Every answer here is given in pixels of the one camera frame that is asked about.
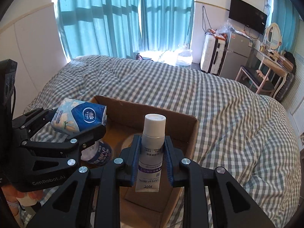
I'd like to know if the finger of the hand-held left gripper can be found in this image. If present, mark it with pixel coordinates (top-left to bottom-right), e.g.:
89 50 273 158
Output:
20 124 106 172
11 108 59 137

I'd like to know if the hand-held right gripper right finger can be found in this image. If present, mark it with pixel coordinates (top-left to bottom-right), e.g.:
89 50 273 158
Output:
163 135 285 228

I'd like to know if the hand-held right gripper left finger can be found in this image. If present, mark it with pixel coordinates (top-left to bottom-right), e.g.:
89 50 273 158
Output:
26 135 143 228

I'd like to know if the blue tissue pack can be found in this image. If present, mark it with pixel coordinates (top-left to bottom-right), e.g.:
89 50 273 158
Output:
50 98 108 135

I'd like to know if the round blue white container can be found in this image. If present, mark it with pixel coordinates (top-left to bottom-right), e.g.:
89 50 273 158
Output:
81 141 113 168

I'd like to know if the cardboard box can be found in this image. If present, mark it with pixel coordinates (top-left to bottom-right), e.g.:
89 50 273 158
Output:
80 95 200 228

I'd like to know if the white cream tube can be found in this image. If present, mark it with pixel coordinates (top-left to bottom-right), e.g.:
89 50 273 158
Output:
135 113 166 193

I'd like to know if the checked bed blanket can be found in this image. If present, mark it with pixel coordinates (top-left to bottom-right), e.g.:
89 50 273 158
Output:
23 55 302 228

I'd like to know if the clear water jug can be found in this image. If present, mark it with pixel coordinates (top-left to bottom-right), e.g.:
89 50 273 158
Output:
175 43 192 67

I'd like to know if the teal curtain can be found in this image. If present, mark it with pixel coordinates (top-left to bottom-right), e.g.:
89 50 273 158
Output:
140 0 196 53
56 0 143 61

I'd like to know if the white suitcase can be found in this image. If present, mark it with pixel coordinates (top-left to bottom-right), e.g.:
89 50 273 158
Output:
200 32 226 75

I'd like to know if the dark cushioned stool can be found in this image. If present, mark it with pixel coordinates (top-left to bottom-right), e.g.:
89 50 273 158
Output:
235 65 275 95

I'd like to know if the grey mini fridge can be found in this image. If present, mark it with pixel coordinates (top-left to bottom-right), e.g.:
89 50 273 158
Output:
218 32 253 79

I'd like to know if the orange snack pack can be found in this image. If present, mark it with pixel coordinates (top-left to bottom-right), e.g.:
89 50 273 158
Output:
206 28 226 40

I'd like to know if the white vanity desk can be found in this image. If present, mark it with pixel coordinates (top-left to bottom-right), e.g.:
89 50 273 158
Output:
252 45 295 99

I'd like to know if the clear plastic bag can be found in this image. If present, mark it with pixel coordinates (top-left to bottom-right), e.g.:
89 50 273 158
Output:
217 20 238 35

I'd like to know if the brown box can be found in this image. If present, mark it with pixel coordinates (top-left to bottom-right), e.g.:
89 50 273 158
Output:
276 55 294 70

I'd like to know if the black bag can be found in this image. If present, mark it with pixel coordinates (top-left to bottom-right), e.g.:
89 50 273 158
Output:
283 51 296 74

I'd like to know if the round white vanity mirror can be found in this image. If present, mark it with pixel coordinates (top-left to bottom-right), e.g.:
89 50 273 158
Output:
264 23 282 51

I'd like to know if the black wall cable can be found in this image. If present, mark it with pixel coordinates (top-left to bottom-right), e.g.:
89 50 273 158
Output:
201 5 212 33

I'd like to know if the black wall television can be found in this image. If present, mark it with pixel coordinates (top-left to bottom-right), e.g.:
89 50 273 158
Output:
228 0 268 35

